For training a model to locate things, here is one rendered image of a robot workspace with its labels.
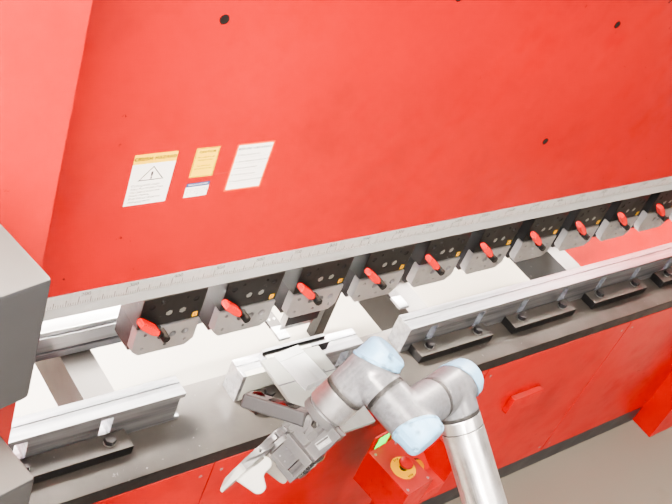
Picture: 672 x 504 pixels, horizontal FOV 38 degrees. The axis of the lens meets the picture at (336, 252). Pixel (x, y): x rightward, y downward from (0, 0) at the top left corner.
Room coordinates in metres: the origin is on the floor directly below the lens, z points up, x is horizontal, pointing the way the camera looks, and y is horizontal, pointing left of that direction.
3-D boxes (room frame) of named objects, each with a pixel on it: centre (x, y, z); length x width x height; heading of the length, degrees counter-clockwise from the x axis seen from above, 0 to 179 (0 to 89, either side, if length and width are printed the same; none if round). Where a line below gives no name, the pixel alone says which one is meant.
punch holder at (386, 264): (1.97, -0.10, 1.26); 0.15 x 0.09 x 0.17; 139
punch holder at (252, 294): (1.67, 0.16, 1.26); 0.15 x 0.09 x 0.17; 139
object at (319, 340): (1.87, 0.00, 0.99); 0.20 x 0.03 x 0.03; 139
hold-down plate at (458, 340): (2.27, -0.42, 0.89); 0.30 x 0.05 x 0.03; 139
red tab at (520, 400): (2.52, -0.77, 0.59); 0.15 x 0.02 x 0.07; 139
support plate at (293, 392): (1.75, -0.09, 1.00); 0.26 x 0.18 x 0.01; 49
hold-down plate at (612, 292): (2.87, -0.94, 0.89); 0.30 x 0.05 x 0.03; 139
